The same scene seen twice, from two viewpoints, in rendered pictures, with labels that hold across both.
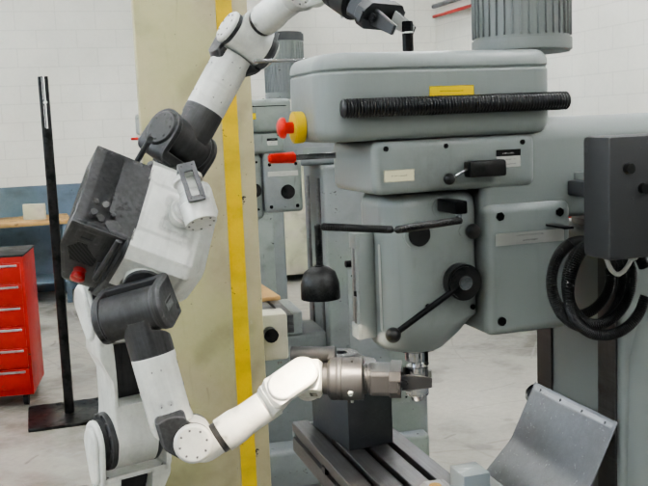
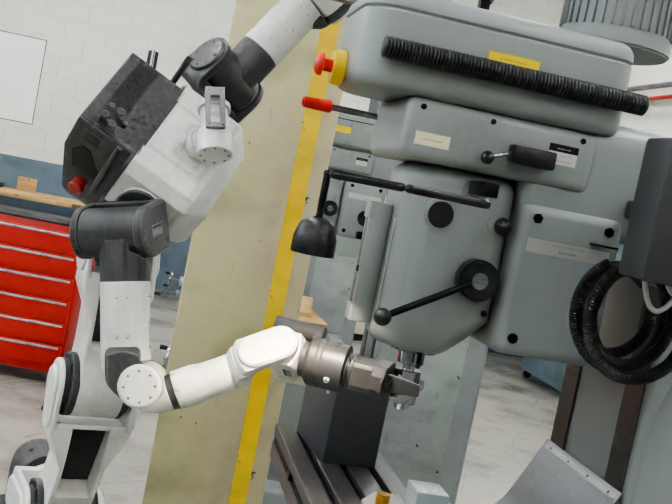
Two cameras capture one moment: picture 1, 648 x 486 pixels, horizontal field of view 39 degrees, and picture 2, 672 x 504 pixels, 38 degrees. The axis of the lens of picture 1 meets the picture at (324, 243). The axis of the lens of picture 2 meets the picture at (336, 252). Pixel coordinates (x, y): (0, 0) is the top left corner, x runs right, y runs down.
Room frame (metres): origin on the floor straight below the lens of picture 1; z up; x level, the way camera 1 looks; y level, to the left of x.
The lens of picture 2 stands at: (0.10, -0.19, 1.57)
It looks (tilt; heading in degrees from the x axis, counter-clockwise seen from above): 4 degrees down; 6
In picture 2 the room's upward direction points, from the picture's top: 11 degrees clockwise
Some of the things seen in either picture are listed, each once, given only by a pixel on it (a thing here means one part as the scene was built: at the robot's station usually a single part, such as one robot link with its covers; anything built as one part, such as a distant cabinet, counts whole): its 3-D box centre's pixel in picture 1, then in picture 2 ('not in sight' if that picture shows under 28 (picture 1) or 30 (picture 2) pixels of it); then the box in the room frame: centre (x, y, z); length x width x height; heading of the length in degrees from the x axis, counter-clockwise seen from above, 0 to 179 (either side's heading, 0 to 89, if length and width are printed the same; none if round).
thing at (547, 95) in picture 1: (458, 104); (517, 76); (1.69, -0.26, 1.79); 0.45 x 0.04 x 0.04; 107
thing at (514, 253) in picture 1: (500, 259); (533, 277); (1.87, -0.37, 1.47); 0.24 x 0.19 x 0.26; 17
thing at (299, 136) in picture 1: (297, 127); (337, 67); (1.75, 0.04, 1.76); 0.06 x 0.02 x 0.06; 17
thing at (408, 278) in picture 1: (416, 267); (433, 258); (1.82, -0.18, 1.47); 0.21 x 0.19 x 0.32; 17
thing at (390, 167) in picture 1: (430, 162); (478, 145); (1.83, -0.22, 1.68); 0.34 x 0.24 x 0.10; 107
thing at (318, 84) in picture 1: (416, 96); (478, 69); (1.82, -0.19, 1.81); 0.47 x 0.26 x 0.16; 107
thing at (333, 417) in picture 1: (350, 395); (342, 406); (2.22, -0.05, 1.09); 0.22 x 0.12 x 0.20; 24
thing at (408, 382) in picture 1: (416, 383); (401, 387); (1.78, -0.17, 1.24); 0.06 x 0.02 x 0.03; 84
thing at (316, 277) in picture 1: (319, 282); (315, 235); (1.65, 0.01, 1.48); 0.07 x 0.07 x 0.06
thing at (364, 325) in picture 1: (363, 284); (368, 261); (1.78, -0.07, 1.45); 0.04 x 0.04 x 0.21; 17
